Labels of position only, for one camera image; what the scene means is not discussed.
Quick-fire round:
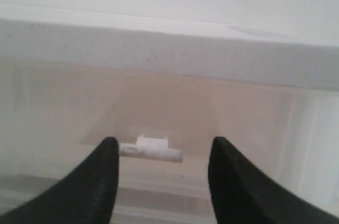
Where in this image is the clear middle wide drawer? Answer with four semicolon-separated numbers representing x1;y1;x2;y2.
1;175;216;223

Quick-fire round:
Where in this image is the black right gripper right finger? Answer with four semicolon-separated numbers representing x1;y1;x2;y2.
208;137;338;224

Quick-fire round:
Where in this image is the white plastic drawer cabinet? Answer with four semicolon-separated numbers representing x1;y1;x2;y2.
1;4;338;223

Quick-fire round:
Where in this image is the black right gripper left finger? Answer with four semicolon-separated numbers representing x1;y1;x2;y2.
1;137;119;223

